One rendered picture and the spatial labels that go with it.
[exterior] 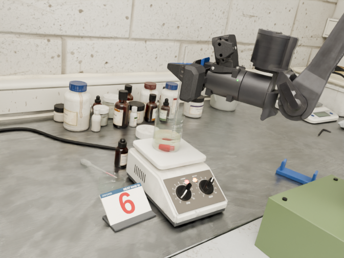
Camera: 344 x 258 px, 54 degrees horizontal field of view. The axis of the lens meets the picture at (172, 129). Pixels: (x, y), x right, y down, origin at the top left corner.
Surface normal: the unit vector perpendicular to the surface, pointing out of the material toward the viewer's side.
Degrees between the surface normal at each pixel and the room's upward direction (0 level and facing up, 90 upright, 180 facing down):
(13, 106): 90
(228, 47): 87
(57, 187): 0
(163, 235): 0
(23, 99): 90
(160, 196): 90
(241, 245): 0
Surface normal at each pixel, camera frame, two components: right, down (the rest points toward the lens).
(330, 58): -0.46, 0.23
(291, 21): 0.60, 0.38
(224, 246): 0.15, -0.91
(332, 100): -0.79, 0.18
